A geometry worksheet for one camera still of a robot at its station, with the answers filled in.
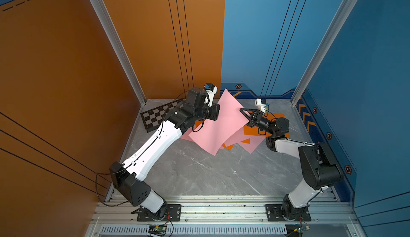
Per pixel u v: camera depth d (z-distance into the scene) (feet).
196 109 1.77
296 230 2.28
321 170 1.56
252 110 2.38
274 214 2.38
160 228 2.33
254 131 2.47
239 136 2.63
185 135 1.70
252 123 2.38
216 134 2.53
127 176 1.33
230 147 3.17
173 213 2.43
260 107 2.48
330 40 2.80
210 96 2.07
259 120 2.33
